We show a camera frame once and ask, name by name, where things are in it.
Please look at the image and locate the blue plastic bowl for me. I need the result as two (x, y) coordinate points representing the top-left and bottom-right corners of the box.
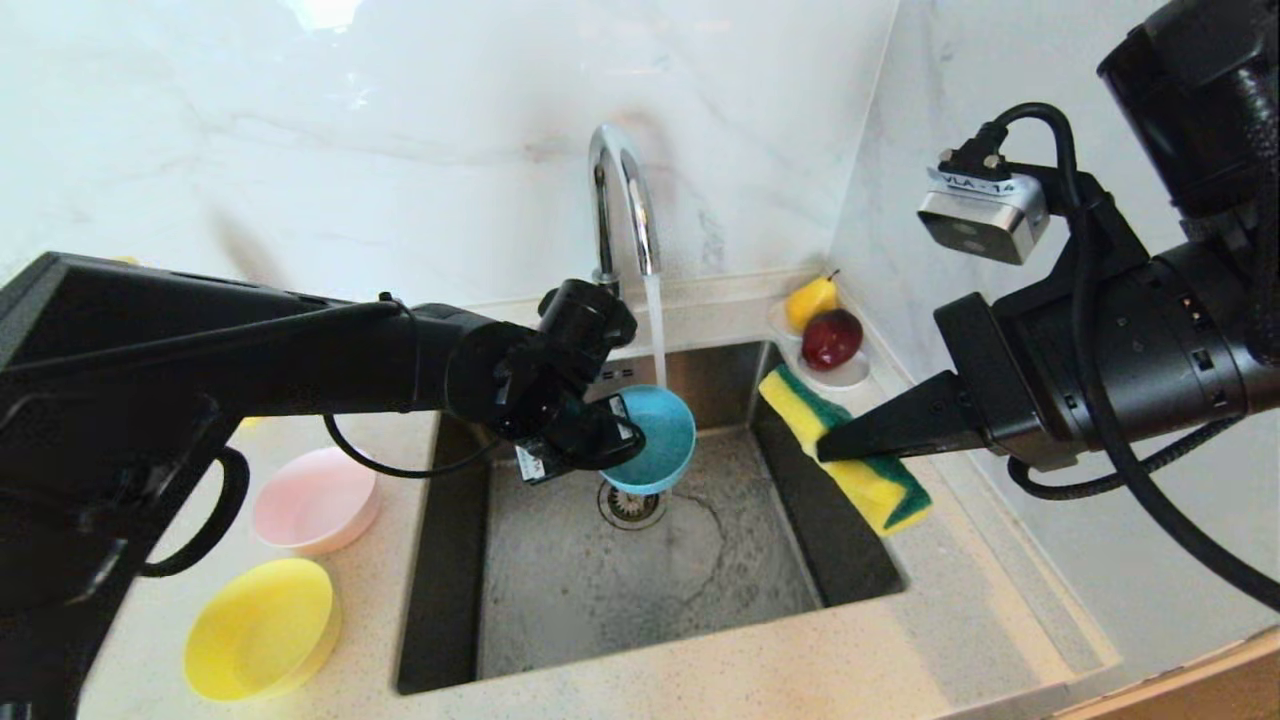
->
(598, 385), (698, 497)

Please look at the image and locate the green and yellow sponge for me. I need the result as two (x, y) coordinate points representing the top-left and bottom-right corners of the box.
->
(756, 363), (934, 539)

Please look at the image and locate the chrome gooseneck faucet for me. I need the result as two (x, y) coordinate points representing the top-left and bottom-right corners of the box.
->
(588, 122), (665, 301)

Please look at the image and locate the metal sink drain strainer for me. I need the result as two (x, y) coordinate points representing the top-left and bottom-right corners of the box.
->
(598, 480), (670, 532)

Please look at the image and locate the stainless steel sink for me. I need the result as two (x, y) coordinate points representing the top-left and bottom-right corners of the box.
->
(395, 340), (909, 698)

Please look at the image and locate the small white dish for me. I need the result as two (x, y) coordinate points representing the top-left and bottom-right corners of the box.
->
(768, 298), (873, 393)

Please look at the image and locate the red apple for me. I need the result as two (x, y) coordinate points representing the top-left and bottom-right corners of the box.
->
(801, 308), (865, 373)

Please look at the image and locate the yellow pear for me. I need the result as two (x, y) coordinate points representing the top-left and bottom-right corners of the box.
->
(785, 270), (842, 333)

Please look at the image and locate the pink plastic bowl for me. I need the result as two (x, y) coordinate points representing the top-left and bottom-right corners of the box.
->
(251, 446), (382, 558)

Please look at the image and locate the yellow plastic bowl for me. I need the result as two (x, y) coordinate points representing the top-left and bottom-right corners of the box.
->
(184, 558), (342, 704)

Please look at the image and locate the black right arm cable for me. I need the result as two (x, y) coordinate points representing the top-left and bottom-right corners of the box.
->
(938, 101), (1280, 614)

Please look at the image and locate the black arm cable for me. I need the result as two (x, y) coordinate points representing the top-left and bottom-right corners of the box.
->
(140, 295), (506, 581)
(938, 101), (1280, 614)

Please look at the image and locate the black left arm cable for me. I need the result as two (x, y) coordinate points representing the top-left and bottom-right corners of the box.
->
(140, 295), (506, 581)

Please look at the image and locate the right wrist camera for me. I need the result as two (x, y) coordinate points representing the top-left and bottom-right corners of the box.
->
(916, 163), (1053, 267)

